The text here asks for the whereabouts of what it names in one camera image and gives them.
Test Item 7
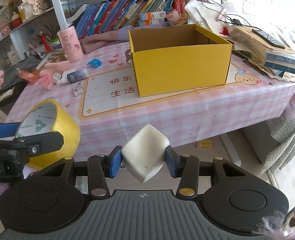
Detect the yellow tape roll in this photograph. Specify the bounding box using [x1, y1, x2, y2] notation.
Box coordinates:
[15, 99, 80, 170]

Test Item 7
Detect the white foam block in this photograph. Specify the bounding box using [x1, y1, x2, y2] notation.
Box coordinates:
[121, 124, 170, 183]

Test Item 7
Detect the small white red box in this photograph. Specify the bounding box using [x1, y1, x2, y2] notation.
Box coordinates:
[73, 82, 84, 97]

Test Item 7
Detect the blue spray bottle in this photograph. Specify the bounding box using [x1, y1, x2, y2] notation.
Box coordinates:
[57, 69, 88, 85]

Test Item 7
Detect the blue tape piece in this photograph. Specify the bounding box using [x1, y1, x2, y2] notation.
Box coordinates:
[87, 58, 102, 69]

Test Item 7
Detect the white power adapter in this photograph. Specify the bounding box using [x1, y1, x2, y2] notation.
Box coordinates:
[52, 73, 62, 81]

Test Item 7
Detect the grey clothing pile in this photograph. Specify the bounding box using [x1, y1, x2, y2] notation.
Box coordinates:
[0, 55, 41, 92]

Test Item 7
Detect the orange pink bottle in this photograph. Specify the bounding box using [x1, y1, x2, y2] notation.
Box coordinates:
[16, 68, 38, 84]

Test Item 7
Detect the pink checkered tablecloth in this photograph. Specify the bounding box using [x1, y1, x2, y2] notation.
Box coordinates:
[7, 42, 295, 161]

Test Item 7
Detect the wooden chess board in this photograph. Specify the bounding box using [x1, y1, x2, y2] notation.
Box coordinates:
[36, 48, 63, 70]

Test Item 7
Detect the pink cylindrical container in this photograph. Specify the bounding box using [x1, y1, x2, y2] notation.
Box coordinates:
[57, 26, 83, 63]

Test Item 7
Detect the yellow cardboard box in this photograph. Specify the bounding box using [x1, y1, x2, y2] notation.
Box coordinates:
[128, 24, 232, 97]

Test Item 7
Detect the pink purple cloth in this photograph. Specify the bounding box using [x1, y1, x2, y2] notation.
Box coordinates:
[80, 22, 174, 54]

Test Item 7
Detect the stack of books and papers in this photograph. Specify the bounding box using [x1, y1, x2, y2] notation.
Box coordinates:
[228, 26, 295, 82]

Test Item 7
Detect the row of colourful books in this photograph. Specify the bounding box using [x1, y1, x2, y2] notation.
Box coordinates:
[75, 0, 203, 39]

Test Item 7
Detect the pink pig plush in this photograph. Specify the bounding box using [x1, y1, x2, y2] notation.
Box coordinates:
[166, 9, 181, 25]

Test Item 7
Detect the black smartphone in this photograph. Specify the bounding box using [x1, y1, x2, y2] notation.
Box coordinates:
[252, 29, 285, 49]

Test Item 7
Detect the orange white medicine box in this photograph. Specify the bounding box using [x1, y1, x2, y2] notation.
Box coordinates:
[138, 11, 167, 27]

